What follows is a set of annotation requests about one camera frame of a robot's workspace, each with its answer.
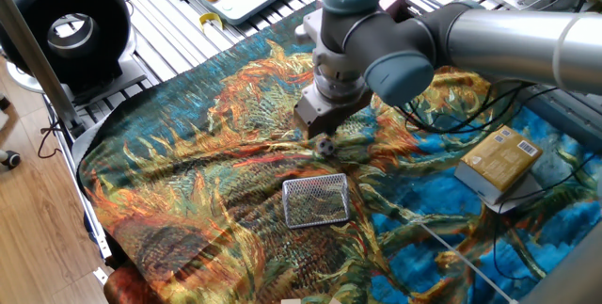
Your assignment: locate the pink gift box with bow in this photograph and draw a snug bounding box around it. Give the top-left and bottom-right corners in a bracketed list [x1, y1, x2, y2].
[379, 0, 411, 24]

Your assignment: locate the small black white soccer ball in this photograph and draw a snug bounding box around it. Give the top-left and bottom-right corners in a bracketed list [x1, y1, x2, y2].
[316, 137, 337, 158]

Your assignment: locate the yellow tape piece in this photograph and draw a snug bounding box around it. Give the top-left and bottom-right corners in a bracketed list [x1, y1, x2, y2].
[198, 11, 225, 33]

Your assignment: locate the thin black cable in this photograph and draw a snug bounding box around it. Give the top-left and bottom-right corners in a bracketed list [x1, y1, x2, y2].
[492, 152, 602, 282]

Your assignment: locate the aluminium frame post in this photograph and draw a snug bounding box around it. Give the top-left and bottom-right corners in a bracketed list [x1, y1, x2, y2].
[515, 232, 602, 304]
[0, 0, 87, 138]

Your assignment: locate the thin dark cable loop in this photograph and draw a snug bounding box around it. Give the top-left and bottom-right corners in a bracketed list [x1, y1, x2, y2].
[37, 120, 65, 160]

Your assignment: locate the metal mesh basket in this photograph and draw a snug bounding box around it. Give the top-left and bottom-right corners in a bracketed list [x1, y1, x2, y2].
[281, 172, 351, 230]

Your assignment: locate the black caster wheel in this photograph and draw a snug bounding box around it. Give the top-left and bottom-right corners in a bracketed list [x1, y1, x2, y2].
[0, 149, 22, 170]

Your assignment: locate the black gripper cable bundle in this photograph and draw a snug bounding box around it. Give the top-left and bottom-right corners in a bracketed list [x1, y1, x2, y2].
[397, 80, 561, 136]

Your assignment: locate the yellow cardboard box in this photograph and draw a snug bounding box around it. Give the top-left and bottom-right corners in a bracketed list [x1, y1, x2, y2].
[453, 123, 544, 204]

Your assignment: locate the white paper sheet under pack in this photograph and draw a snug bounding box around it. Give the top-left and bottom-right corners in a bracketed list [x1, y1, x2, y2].
[483, 171, 547, 215]

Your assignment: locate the grey Schunk gripper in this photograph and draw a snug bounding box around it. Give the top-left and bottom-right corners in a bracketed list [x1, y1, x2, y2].
[293, 82, 375, 141]

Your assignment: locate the sunflower painting print cloth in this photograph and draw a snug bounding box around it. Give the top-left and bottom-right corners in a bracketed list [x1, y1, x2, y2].
[77, 2, 602, 304]

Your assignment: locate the white zip tie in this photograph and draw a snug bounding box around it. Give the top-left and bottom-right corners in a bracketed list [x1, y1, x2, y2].
[420, 222, 515, 303]

